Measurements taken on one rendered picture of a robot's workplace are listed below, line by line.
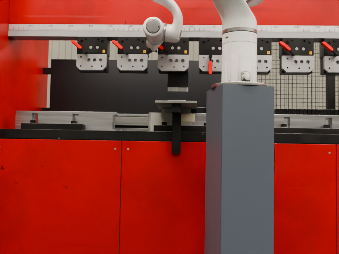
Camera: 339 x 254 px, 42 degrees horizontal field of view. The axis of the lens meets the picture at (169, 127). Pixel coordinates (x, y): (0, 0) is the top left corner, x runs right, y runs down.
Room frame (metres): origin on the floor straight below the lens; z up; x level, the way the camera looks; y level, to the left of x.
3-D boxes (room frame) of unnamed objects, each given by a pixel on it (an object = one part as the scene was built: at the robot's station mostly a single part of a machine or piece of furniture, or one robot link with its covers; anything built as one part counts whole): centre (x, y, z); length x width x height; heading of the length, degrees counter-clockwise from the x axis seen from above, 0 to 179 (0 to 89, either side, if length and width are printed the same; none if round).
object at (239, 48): (1.51, -0.24, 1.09); 0.19 x 0.19 x 0.18
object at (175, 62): (2.17, -0.01, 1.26); 0.15 x 0.09 x 0.17; 87
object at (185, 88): (2.17, -0.04, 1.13); 0.10 x 0.02 x 0.10; 87
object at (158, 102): (2.02, -0.03, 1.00); 0.26 x 0.18 x 0.01; 177
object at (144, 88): (2.69, 0.17, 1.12); 1.13 x 0.02 x 0.44; 87
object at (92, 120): (2.20, 0.51, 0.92); 0.50 x 0.06 x 0.10; 87
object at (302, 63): (2.14, -0.61, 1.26); 0.15 x 0.09 x 0.17; 87
